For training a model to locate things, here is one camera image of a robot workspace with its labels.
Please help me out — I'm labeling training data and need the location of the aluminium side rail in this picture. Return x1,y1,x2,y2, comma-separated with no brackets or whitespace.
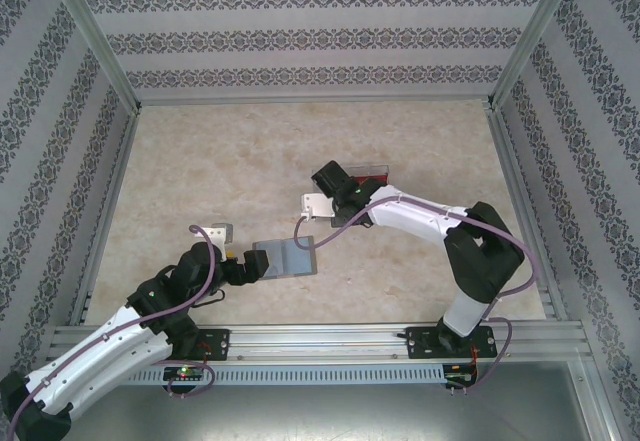
484,103,571,325
69,105,144,330

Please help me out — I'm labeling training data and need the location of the slotted grey cable duct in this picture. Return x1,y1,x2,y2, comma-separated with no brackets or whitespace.
129,363,447,388

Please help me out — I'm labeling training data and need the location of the aluminium frame post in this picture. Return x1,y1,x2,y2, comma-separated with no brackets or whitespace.
484,0,585,112
564,358,619,441
47,0,144,112

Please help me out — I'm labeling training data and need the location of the clear acrylic organizer box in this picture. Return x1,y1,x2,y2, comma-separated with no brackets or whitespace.
312,162,392,222

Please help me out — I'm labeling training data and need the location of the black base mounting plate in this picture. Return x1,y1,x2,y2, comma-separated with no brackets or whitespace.
197,328,233,362
405,325,496,361

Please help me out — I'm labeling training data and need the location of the purple cable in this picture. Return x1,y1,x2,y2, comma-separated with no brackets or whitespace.
293,195,536,393
9,224,219,435

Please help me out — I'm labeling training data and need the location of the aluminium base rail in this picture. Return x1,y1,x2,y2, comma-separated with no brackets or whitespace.
53,324,587,364

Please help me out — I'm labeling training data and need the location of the grey metal panel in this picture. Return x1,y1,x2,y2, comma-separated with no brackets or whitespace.
64,385,604,441

